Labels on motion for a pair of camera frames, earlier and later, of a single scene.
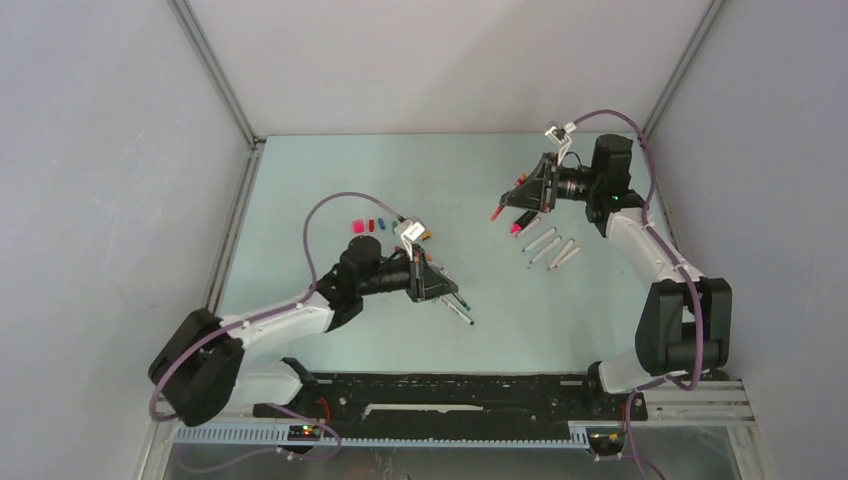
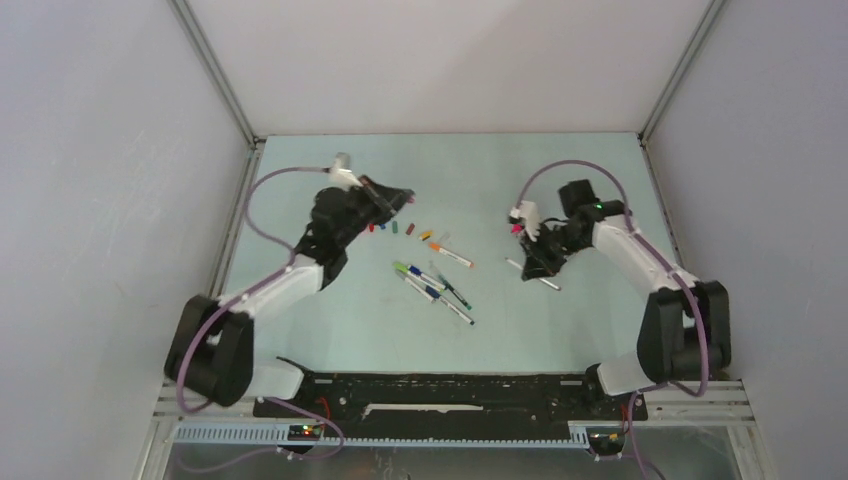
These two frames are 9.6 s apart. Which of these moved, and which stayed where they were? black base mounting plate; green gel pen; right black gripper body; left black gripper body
Moved: left black gripper body; right black gripper body
Stayed: black base mounting plate; green gel pen
